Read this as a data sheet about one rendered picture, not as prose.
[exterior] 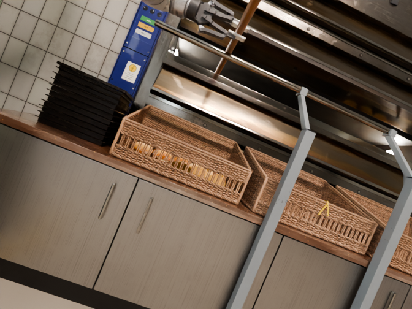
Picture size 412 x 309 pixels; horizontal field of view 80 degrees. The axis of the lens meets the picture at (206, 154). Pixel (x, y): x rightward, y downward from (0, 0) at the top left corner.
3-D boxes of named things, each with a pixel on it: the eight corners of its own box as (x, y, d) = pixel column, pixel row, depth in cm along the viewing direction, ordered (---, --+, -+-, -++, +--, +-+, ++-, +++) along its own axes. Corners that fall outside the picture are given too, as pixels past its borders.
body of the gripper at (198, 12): (192, 2, 94) (214, 13, 95) (184, 22, 94) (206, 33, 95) (193, -10, 86) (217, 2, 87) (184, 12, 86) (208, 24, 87)
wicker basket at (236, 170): (130, 148, 140) (148, 103, 140) (219, 184, 147) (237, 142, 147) (105, 153, 92) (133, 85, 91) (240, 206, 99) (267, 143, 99)
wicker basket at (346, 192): (316, 224, 154) (334, 183, 153) (393, 255, 159) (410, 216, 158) (376, 262, 105) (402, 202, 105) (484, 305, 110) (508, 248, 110)
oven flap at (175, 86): (150, 92, 141) (163, 65, 148) (409, 205, 160) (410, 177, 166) (151, 88, 137) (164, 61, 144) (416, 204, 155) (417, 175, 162)
